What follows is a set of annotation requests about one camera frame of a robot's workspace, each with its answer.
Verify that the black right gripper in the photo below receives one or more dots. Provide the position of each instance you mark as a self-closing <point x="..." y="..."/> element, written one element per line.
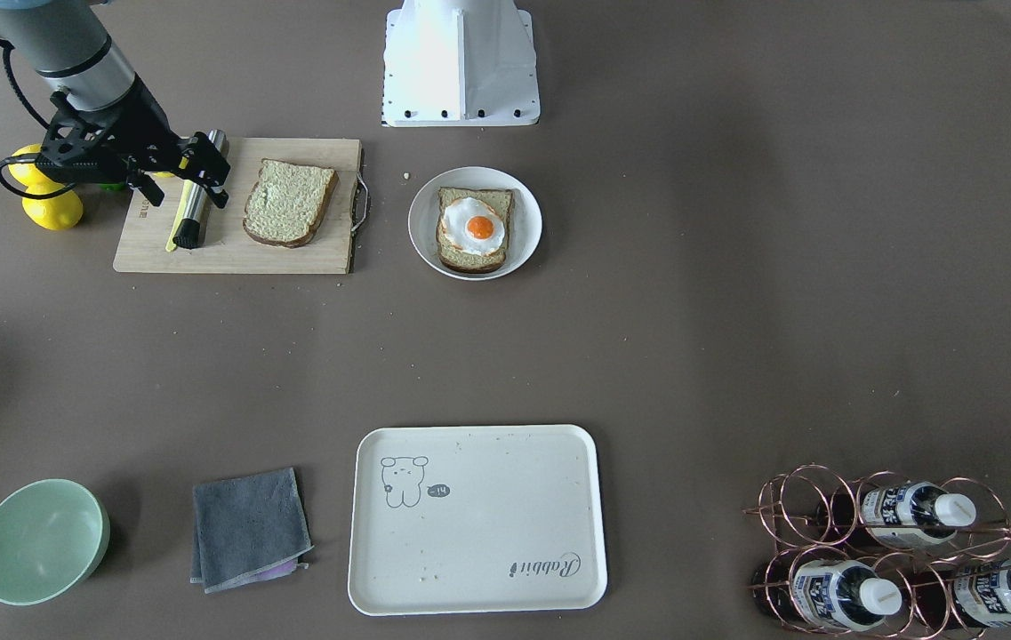
<point x="147" y="123"/>

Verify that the bread slice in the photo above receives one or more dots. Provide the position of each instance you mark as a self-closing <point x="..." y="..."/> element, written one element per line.
<point x="288" y="203"/>
<point x="502" y="201"/>

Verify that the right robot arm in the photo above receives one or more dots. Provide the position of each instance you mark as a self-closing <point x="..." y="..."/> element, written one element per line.
<point x="67" y="46"/>

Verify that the cream rabbit tray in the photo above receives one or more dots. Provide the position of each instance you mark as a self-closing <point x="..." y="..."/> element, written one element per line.
<point x="472" y="519"/>

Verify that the steel muddler black tip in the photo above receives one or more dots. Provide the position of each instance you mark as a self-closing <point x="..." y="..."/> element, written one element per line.
<point x="191" y="230"/>

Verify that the yellow knife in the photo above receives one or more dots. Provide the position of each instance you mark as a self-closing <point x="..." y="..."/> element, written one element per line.
<point x="186" y="192"/>

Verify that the wooden cutting board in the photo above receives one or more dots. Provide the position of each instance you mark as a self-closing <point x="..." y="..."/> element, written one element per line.
<point x="225" y="248"/>

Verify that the lower whole lemon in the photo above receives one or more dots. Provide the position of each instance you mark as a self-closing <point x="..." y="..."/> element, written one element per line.
<point x="61" y="212"/>

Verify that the whole lemon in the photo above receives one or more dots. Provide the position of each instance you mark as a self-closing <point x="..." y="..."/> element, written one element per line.
<point x="27" y="173"/>
<point x="61" y="212"/>

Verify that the upper whole lemon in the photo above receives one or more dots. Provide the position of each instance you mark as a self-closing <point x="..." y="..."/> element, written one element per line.
<point x="27" y="173"/>

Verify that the fried egg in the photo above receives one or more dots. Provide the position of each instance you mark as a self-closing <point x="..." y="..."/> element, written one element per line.
<point x="470" y="225"/>

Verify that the white round plate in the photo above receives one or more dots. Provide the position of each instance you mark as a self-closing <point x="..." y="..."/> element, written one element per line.
<point x="525" y="220"/>

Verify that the grey folded cloth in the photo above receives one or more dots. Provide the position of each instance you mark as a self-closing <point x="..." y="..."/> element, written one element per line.
<point x="248" y="529"/>

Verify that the upper tea bottle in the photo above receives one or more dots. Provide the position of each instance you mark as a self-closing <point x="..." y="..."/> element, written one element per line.
<point x="908" y="516"/>

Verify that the mint green bowl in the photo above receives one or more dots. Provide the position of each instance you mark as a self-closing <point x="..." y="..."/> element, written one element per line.
<point x="54" y="533"/>

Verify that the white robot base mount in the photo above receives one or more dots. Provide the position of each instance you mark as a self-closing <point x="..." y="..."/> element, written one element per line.
<point x="459" y="64"/>

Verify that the copper wire bottle rack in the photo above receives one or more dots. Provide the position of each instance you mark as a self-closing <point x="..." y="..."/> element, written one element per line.
<point x="786" y="505"/>

